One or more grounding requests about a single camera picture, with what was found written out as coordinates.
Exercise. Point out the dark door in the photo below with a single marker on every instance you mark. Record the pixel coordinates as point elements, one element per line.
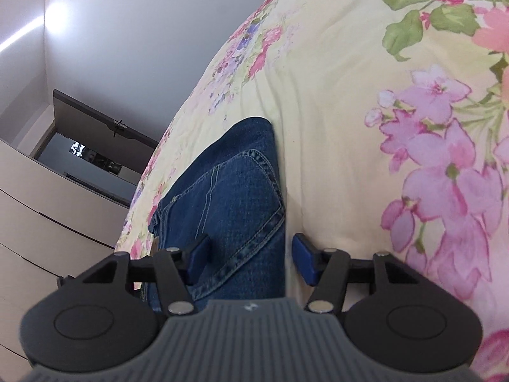
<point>91,115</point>

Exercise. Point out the floral bedspread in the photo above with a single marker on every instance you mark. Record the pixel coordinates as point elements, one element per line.
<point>338,107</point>

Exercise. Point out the blue denim pants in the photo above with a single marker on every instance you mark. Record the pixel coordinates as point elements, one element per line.
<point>230,191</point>

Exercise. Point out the beige wardrobe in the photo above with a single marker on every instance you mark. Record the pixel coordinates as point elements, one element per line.
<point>47,215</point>

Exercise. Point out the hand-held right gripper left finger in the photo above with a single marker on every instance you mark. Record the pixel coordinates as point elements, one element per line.
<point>201,255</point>

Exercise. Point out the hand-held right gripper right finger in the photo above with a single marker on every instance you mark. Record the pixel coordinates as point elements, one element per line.
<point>304,260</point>

